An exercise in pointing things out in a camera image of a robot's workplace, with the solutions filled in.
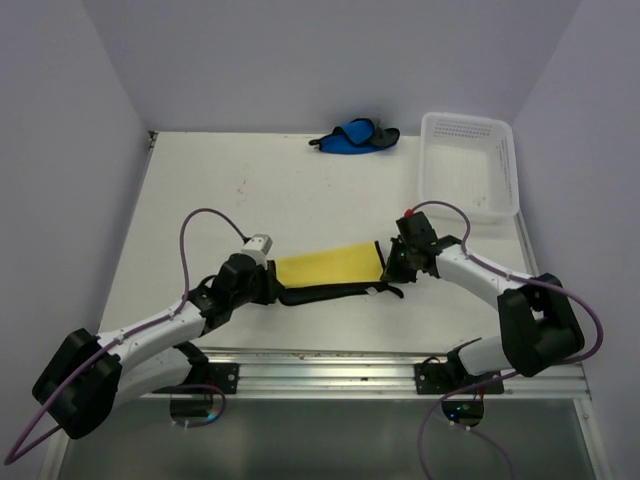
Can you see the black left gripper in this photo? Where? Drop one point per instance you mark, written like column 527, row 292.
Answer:
column 271, row 285

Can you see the white plastic basket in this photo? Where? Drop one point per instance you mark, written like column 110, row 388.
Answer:
column 470, row 162

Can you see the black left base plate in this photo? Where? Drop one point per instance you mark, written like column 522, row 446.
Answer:
column 208, row 379

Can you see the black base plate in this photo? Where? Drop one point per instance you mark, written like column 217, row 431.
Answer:
column 434, row 376
column 208, row 379

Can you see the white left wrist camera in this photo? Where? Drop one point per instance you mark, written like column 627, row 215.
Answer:
column 258, row 247

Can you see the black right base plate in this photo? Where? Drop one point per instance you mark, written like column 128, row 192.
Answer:
column 434, row 376

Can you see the blue towel dark trim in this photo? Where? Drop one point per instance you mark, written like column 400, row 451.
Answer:
column 359, row 136

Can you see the aluminium mounting rail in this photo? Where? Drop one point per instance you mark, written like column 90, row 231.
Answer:
column 338, row 375

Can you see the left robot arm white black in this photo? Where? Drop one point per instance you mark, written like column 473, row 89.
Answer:
column 90, row 375

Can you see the yellow towel black trim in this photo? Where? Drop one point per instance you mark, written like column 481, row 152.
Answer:
column 342, row 272

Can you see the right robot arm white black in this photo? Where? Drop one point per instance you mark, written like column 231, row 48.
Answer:
column 537, row 325

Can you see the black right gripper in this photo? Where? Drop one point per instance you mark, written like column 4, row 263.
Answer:
column 393, row 273

